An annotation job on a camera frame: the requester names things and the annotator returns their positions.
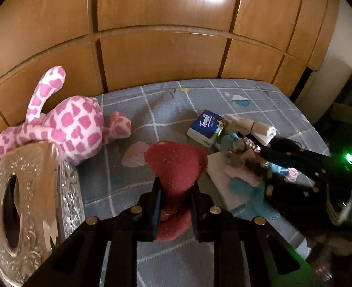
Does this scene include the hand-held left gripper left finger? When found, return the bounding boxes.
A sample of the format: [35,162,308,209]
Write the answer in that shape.
[23,177,165,287]

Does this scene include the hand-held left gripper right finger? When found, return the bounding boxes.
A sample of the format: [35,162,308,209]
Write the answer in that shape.
[191,182,329,287]

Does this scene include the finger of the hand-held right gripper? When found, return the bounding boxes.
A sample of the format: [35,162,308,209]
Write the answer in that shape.
[261,170,329,213]
[260,145,334,180]

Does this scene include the red fuzzy sock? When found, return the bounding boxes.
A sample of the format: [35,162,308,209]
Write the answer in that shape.
[144,140,208,242]

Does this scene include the pink fuzzy sock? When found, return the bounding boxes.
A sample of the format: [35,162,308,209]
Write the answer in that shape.
[224,164,263,186]

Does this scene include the white rolled cloth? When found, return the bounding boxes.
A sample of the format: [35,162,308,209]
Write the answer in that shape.
[224,114,277,144]

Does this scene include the teal fuzzy sock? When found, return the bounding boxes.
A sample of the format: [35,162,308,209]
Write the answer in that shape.
[221,132,280,220]

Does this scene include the striped hair scrunchie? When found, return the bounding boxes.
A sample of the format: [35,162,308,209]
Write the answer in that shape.
[227,138,262,162]

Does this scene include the blue and white tissue packet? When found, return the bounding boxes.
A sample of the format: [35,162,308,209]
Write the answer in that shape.
[187,109,233,148]

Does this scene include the grey checked bed sheet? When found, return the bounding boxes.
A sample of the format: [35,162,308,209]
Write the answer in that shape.
[0,79,332,287]

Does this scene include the pink spotted giraffe plush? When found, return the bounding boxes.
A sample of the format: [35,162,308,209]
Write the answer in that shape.
[0,66,132,166]

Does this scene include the silver embossed tissue box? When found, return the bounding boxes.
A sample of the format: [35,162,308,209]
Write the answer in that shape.
[0,142,85,286]

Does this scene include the wooden wardrobe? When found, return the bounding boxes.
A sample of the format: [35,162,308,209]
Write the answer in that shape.
[0,0,341,147]

